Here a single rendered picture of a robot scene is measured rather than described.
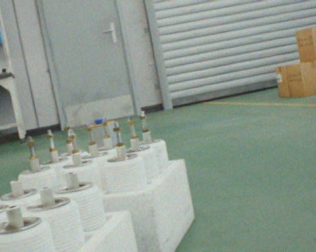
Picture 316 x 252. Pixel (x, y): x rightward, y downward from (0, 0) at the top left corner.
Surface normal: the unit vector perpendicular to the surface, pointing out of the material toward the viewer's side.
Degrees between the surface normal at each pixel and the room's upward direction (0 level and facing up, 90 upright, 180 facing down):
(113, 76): 90
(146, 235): 90
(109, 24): 90
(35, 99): 90
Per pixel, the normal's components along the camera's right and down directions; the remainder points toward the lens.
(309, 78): 0.11, 0.07
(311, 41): -0.97, 0.20
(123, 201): -0.32, 0.14
